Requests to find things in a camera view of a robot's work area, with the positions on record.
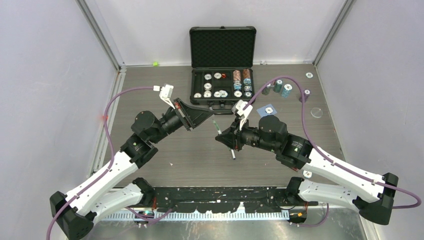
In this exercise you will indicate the light blue chip stack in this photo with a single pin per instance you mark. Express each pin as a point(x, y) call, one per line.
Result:
point(286, 90)

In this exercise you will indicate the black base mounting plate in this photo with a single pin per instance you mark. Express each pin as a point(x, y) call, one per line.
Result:
point(219, 200)

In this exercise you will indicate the dark green chip stack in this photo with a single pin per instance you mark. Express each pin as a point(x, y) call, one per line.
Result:
point(267, 89)

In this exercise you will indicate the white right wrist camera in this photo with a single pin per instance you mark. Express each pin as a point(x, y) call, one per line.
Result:
point(242, 109)

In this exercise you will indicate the white pen blue tip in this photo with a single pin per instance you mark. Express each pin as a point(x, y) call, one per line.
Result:
point(233, 154)

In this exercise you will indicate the purple chip stack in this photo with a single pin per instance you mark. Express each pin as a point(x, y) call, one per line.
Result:
point(305, 95)

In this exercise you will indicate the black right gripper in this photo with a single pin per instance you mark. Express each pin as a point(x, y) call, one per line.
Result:
point(232, 137)

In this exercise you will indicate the green white pen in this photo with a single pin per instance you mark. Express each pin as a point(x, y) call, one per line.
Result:
point(217, 127)

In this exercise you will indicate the white chip near base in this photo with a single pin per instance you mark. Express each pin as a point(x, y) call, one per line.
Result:
point(307, 174)

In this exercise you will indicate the black poker chip case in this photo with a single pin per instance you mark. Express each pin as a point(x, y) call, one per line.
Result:
point(221, 66)

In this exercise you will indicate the blue playing card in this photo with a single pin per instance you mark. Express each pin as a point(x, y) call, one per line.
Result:
point(262, 113)

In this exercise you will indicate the white chip far corner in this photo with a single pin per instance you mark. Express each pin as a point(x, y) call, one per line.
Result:
point(309, 75)

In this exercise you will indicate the white chip on card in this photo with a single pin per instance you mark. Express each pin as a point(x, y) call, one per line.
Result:
point(269, 110)

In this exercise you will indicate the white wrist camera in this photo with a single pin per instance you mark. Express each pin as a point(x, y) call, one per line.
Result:
point(242, 109)
point(165, 93)

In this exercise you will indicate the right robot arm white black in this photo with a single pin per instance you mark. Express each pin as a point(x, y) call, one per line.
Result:
point(371, 195)

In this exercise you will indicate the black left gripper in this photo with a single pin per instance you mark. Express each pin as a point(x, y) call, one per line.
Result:
point(190, 116)

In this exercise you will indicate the clear dealer button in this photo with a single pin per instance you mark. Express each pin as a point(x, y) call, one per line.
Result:
point(316, 112)

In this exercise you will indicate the teal chip stack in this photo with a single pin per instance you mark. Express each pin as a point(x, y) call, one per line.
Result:
point(278, 85)

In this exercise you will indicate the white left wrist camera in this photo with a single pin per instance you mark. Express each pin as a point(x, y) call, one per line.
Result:
point(165, 93)

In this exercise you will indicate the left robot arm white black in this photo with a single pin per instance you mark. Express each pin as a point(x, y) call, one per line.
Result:
point(78, 210)

